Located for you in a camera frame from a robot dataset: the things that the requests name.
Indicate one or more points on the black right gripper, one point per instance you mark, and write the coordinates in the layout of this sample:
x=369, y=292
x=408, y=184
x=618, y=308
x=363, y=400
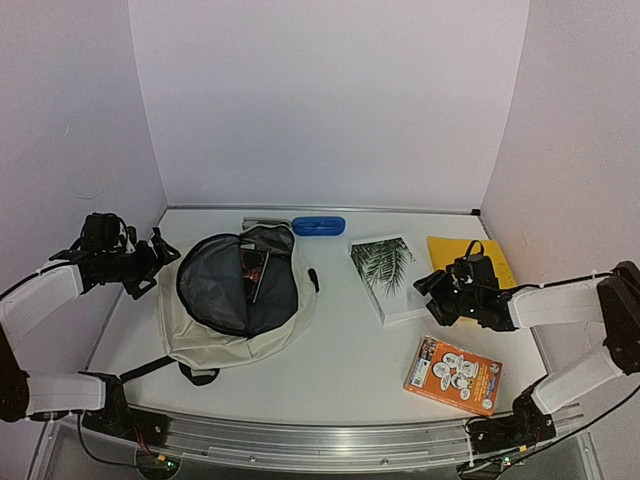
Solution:
x=439, y=293

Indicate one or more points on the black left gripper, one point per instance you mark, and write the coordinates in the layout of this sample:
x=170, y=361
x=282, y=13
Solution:
x=149, y=261

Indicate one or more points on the palm leaf cover book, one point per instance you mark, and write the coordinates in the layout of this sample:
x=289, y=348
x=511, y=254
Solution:
x=388, y=267

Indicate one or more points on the cream white backpack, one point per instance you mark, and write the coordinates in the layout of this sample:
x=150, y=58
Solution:
x=205, y=320

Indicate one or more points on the orange comic book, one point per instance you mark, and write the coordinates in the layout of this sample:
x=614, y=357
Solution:
x=455, y=377

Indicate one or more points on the Three Days To See book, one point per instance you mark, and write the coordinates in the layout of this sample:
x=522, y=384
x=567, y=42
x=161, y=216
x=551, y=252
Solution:
x=243, y=251

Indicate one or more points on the white Decorate Furniture book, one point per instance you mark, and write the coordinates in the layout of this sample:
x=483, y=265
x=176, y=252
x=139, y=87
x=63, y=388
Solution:
x=256, y=266

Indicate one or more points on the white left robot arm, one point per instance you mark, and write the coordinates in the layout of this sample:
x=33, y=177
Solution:
x=24, y=306

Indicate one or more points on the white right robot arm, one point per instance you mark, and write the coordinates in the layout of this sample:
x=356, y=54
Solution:
x=610, y=299

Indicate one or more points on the yellow paper folder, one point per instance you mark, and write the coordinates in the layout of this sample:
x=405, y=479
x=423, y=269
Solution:
x=443, y=251

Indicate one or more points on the silver stapler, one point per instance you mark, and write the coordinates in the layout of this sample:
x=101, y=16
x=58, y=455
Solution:
x=250, y=222

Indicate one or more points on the blue pencil case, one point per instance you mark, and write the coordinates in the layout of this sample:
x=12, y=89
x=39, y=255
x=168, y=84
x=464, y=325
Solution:
x=318, y=226

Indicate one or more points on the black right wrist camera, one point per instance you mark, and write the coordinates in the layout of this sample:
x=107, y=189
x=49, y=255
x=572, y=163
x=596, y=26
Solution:
x=474, y=267

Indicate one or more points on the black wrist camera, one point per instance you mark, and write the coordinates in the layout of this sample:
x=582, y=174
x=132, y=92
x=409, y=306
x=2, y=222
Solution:
x=474, y=267
x=103, y=232

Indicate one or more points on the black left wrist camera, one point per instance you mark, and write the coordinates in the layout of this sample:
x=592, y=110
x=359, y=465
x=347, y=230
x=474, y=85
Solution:
x=103, y=232

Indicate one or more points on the aluminium front rail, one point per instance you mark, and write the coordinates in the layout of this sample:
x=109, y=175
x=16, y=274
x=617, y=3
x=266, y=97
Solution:
x=330, y=449

